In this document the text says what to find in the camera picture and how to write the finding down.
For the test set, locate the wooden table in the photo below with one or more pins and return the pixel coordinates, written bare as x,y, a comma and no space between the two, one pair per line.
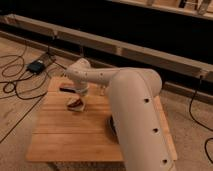
63,135

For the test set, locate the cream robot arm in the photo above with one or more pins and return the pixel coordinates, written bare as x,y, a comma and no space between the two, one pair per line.
131,93

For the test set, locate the red pepper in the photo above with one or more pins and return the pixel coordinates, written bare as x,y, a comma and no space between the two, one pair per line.
74,103

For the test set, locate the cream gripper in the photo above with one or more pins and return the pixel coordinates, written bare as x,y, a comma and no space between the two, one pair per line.
82,91

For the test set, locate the black power adapter box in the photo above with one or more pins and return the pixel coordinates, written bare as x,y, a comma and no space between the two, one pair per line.
36,67

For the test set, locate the wooden frame rail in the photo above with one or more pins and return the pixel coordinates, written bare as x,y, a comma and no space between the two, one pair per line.
149,56

